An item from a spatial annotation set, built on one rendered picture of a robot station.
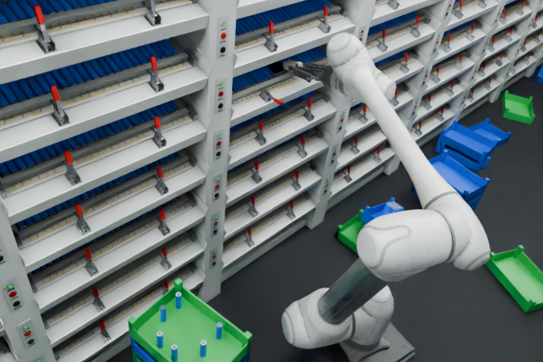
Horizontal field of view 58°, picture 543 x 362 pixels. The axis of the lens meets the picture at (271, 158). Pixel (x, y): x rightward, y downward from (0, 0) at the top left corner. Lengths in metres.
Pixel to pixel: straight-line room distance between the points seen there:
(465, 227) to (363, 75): 0.49
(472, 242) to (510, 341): 1.28
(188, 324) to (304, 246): 1.02
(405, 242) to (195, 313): 0.75
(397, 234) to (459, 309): 1.37
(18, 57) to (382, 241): 0.87
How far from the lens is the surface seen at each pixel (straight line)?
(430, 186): 1.32
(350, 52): 1.40
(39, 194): 1.36
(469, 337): 2.40
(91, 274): 1.63
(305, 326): 1.63
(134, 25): 1.26
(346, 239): 2.49
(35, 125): 1.26
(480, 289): 2.60
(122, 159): 1.42
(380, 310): 1.71
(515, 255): 2.82
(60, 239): 1.50
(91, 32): 1.22
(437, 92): 3.17
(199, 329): 1.58
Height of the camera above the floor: 1.82
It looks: 38 degrees down
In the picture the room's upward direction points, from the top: 7 degrees clockwise
